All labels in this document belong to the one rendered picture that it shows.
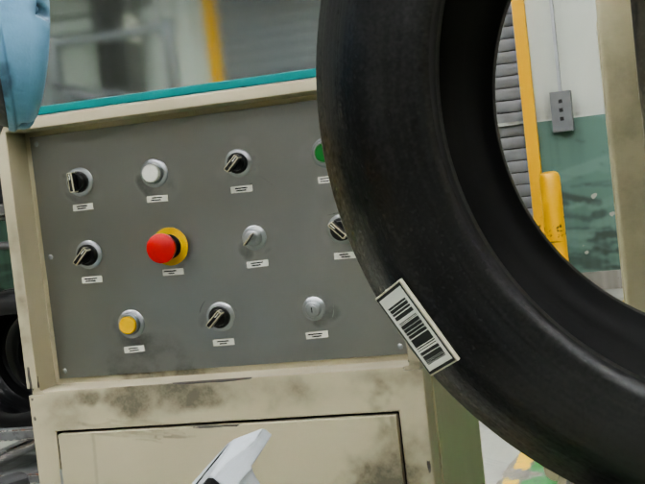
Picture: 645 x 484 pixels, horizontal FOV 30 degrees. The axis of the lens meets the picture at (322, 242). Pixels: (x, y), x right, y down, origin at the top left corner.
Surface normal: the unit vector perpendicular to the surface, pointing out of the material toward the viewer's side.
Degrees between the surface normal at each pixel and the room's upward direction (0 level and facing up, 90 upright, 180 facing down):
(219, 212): 90
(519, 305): 96
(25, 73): 118
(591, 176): 90
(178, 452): 90
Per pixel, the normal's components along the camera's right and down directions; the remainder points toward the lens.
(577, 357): -0.35, 0.23
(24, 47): 0.45, 0.29
